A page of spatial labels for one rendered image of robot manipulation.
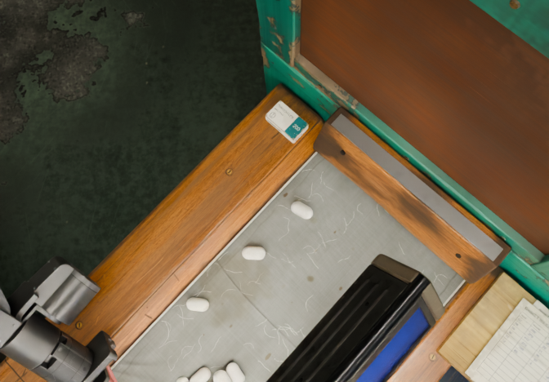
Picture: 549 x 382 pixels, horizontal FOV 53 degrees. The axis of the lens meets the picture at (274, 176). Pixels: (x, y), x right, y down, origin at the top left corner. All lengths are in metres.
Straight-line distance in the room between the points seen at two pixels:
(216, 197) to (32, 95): 1.15
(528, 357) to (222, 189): 0.49
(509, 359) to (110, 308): 0.57
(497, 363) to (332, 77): 0.45
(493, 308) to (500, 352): 0.06
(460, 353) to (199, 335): 0.37
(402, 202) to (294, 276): 0.20
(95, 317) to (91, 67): 1.14
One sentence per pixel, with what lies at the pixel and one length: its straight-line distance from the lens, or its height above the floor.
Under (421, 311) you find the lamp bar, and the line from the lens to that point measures 0.52.
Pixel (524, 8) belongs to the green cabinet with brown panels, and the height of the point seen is 1.24.
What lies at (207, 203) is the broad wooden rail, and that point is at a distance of 0.86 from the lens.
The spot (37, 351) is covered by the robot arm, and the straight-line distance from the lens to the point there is 0.75.
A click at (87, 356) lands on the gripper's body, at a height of 0.86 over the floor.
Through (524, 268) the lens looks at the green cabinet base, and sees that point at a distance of 0.83.
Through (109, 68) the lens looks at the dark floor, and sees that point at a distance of 1.86.
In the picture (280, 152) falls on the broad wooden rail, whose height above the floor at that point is 0.76.
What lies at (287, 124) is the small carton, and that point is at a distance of 0.86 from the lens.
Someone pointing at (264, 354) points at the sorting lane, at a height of 0.74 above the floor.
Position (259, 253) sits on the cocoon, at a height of 0.76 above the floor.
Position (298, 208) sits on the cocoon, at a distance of 0.85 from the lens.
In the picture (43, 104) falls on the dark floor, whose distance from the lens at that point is 1.89.
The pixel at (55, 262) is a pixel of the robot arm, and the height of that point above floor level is 0.92.
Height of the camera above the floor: 1.59
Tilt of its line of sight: 75 degrees down
